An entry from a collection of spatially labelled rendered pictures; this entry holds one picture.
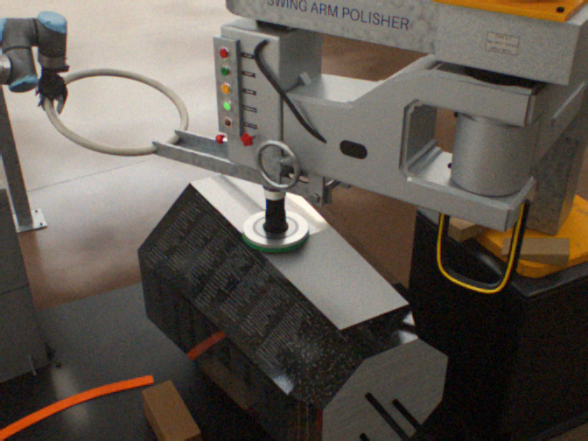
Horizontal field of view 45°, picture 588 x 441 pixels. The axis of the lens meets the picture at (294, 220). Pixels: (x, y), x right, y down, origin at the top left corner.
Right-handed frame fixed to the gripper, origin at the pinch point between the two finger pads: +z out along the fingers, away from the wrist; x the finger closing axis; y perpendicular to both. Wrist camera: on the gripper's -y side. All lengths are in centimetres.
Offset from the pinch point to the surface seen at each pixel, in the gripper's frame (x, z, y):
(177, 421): 69, 72, 66
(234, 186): 69, 12, 2
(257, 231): 79, -2, 38
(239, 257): 76, 8, 41
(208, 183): 59, 15, 1
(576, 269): 181, -18, 36
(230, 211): 69, 9, 20
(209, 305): 70, 22, 53
